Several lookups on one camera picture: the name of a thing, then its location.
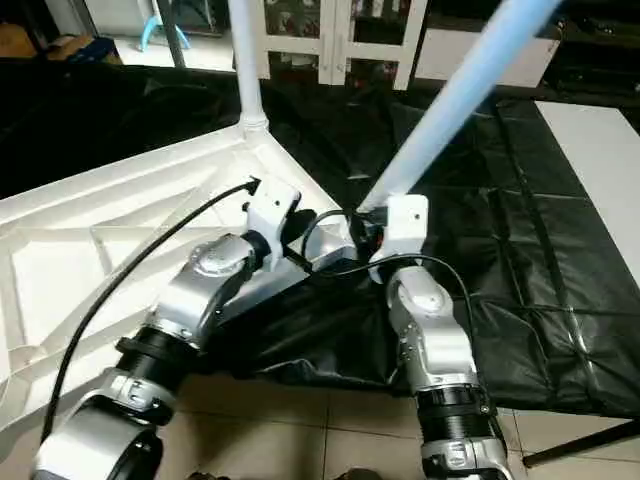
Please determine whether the light blue hose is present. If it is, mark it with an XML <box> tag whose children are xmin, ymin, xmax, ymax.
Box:
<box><xmin>138</xmin><ymin>5</ymin><xmax>193</xmax><ymax>53</ymax></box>

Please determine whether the white glass-door cabinet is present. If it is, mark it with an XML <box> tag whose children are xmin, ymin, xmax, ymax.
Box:
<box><xmin>255</xmin><ymin>0</ymin><xmax>431</xmax><ymax>91</ymax></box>

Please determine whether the white plastic table leg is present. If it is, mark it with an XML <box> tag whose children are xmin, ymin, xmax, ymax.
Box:
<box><xmin>228</xmin><ymin>0</ymin><xmax>271</xmax><ymax>136</ymax></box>
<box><xmin>355</xmin><ymin>0</ymin><xmax>563</xmax><ymax>213</ymax></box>

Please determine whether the grey metal pole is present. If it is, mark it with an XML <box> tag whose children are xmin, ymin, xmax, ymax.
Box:
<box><xmin>158</xmin><ymin>0</ymin><xmax>189</xmax><ymax>69</ymax></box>

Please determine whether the black work mat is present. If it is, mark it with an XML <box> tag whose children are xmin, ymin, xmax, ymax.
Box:
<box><xmin>0</xmin><ymin>55</ymin><xmax>640</xmax><ymax>419</ymax></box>

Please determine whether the white sheet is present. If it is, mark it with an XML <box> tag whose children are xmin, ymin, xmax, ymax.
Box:
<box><xmin>535</xmin><ymin>100</ymin><xmax>640</xmax><ymax>291</ymax></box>

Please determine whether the black stand leg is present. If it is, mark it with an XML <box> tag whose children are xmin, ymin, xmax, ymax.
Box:
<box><xmin>522</xmin><ymin>420</ymin><xmax>640</xmax><ymax>469</ymax></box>

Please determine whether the white low drawer unit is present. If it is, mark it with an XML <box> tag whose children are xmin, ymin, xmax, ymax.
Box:
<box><xmin>412</xmin><ymin>25</ymin><xmax>556</xmax><ymax>91</ymax></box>

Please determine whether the white plastic table top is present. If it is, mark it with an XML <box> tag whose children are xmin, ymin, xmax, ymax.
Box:
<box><xmin>0</xmin><ymin>118</ymin><xmax>386</xmax><ymax>436</ymax></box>

